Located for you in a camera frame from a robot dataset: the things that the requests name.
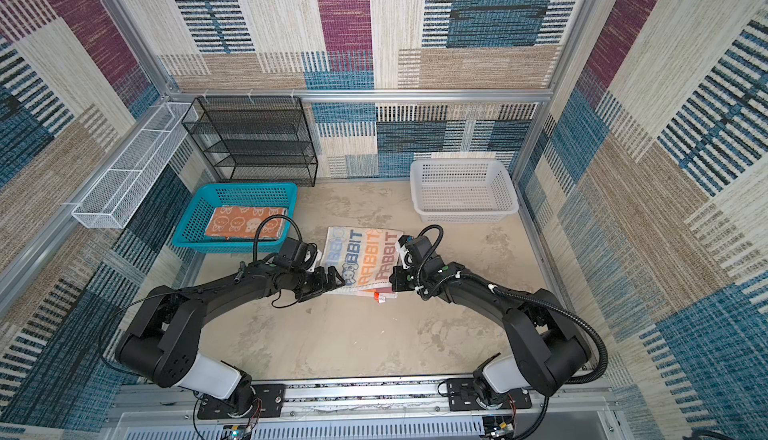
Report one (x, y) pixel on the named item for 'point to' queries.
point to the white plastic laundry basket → (463, 190)
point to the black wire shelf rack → (263, 140)
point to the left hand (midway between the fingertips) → (334, 283)
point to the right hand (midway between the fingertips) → (392, 283)
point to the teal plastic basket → (209, 200)
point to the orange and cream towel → (241, 222)
